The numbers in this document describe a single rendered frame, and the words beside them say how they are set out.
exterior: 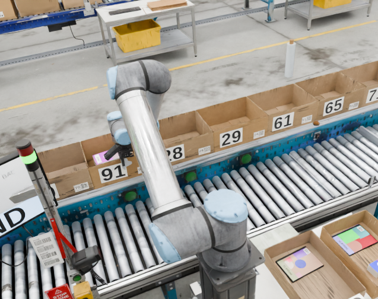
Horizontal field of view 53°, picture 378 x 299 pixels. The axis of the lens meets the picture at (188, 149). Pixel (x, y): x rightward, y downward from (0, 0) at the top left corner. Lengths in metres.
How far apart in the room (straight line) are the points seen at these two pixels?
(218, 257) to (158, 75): 0.71
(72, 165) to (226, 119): 1.09
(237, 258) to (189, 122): 1.37
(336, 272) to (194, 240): 0.95
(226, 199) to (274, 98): 1.63
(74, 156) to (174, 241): 1.39
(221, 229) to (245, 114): 1.59
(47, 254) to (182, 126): 1.30
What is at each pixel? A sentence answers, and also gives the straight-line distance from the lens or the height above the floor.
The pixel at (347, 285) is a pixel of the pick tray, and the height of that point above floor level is 0.76.
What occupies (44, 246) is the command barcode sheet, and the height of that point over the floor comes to 1.18.
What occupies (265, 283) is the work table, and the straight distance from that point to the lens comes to 1.96.
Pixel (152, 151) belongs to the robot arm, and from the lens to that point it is 1.32.
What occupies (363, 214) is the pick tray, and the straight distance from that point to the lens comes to 2.25.
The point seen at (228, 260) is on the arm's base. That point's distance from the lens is 1.43.
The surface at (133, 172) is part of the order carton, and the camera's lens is 2.31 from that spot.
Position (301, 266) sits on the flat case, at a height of 0.77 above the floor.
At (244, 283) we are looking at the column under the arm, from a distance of 1.58.
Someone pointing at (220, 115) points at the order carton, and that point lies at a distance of 2.69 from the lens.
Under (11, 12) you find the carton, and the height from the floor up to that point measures 0.89.
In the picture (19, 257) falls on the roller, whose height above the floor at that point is 0.75.
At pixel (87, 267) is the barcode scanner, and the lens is 1.77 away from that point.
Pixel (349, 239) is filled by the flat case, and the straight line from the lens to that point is 2.18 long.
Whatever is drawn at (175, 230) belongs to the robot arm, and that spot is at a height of 1.43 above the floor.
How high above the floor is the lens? 2.38
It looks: 37 degrees down
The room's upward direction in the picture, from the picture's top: 5 degrees counter-clockwise
